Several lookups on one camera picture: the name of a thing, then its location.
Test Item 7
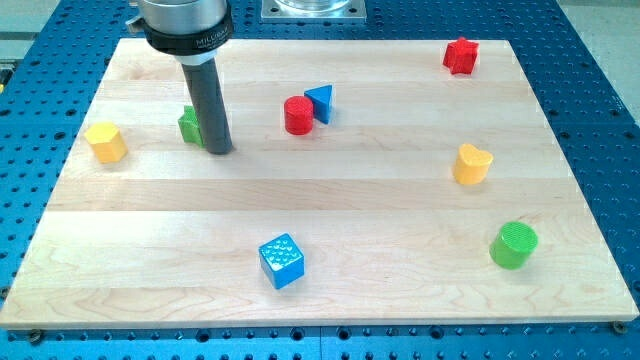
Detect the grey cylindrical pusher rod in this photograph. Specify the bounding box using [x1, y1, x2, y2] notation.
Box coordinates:
[182, 59, 233, 155]

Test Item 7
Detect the green star block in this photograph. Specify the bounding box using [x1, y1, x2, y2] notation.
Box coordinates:
[178, 105, 204, 147]

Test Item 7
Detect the light wooden board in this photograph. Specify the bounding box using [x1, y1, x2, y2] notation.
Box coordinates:
[1, 39, 638, 329]

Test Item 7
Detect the red star block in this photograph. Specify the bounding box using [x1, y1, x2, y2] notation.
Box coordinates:
[443, 37, 479, 75]

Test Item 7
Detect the red cylinder block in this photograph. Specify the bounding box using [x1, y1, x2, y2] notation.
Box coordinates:
[284, 96, 314, 135]

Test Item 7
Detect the yellow hexagon block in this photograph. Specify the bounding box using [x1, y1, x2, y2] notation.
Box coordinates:
[84, 122, 128, 163]

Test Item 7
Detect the blue triangle block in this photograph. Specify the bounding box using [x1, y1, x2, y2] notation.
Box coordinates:
[304, 85, 333, 125]

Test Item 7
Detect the blue cube block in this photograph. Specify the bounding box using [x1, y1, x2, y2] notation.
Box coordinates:
[258, 233, 305, 289]

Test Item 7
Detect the yellow heart block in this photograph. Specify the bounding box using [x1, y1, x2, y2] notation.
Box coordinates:
[453, 143, 494, 185]

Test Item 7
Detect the green cylinder block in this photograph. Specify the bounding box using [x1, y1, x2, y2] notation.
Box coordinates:
[489, 221, 538, 270]

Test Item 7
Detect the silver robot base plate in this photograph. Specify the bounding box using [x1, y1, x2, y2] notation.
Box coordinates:
[260, 0, 367, 23]

